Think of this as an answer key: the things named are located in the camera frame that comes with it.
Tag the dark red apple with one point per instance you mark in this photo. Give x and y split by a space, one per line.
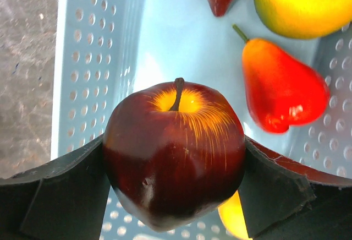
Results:
173 153

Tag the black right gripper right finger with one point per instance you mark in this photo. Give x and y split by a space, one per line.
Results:
284 199

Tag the yellow lemon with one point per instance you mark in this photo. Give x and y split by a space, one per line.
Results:
232 217

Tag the yellow orange fruit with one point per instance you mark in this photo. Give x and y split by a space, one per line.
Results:
304 19

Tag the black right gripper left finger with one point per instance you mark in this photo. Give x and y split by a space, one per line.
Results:
62 199

